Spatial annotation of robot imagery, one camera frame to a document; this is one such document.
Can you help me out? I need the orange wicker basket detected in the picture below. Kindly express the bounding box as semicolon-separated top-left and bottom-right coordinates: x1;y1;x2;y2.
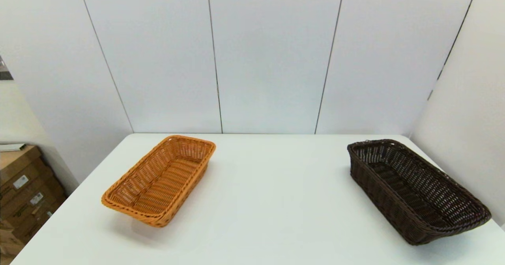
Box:
101;135;216;228

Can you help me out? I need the dark brown wicker basket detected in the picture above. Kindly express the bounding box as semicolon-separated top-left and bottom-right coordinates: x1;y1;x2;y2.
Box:
347;139;492;246

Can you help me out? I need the pale cardboard box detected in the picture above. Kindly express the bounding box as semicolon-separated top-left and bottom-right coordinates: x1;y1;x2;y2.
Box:
0;218;25;265

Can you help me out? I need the dark grey wall fixture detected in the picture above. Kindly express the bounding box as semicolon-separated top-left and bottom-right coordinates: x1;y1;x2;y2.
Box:
0;56;13;80

